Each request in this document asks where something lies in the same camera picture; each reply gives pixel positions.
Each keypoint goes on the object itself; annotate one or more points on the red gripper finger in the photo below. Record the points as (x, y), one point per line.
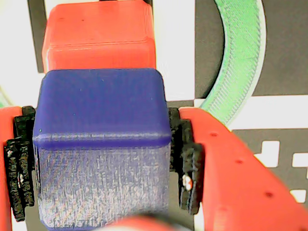
(240, 187)
(16, 163)

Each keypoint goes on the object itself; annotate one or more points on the blue cube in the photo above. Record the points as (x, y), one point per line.
(101, 108)

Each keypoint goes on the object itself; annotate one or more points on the red cube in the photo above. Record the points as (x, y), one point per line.
(96, 36)

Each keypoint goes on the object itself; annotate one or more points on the checkerboard marker mat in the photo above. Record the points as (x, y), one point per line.
(288, 48)

